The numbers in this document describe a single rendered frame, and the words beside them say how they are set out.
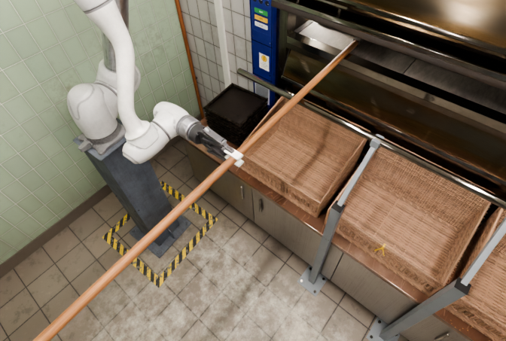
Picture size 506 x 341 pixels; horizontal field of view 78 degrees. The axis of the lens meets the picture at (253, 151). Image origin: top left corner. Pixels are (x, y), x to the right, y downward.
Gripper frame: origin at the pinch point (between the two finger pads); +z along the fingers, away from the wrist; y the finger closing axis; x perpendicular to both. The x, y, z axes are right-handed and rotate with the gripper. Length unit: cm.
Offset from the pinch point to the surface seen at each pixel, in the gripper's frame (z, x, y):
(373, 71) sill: 17, -78, 2
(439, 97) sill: 47, -78, 1
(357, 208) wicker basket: 39, -47, 61
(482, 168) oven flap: 76, -75, 24
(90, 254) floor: -92, 60, 120
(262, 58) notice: -47, -77, 20
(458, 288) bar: 83, -17, 24
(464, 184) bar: 69, -40, 2
